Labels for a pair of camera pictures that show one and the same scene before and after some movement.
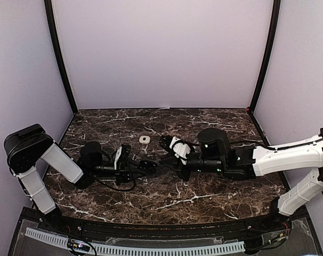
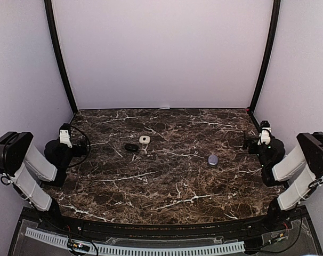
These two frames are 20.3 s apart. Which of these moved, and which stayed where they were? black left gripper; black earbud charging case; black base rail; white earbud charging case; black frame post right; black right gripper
Moved: black right gripper; black left gripper; black earbud charging case
Stayed: white earbud charging case; black frame post right; black base rail
